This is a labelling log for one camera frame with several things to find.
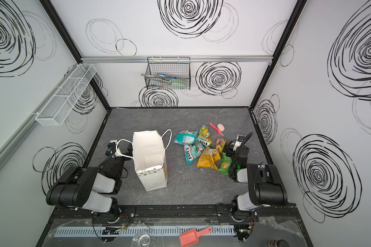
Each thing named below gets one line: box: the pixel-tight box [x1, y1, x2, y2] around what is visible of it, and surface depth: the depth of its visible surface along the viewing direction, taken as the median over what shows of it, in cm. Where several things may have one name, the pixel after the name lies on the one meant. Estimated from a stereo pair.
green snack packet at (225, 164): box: [218, 152, 232, 175], surface depth 88 cm
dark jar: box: [267, 239, 290, 247], surface depth 61 cm
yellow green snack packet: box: [197, 124, 212, 140], surface depth 100 cm
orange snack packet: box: [214, 137, 227, 154], surface depth 98 cm
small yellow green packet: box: [196, 137, 213, 150], surface depth 98 cm
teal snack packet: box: [173, 129, 200, 146], surface depth 101 cm
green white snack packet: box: [183, 142, 205, 166], surface depth 92 cm
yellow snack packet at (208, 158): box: [196, 146, 221, 172], surface depth 88 cm
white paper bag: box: [131, 130, 168, 192], surface depth 75 cm
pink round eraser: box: [216, 123, 225, 132], surface depth 108 cm
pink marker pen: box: [209, 122, 225, 137], surface depth 108 cm
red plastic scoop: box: [179, 227, 213, 247], surface depth 69 cm
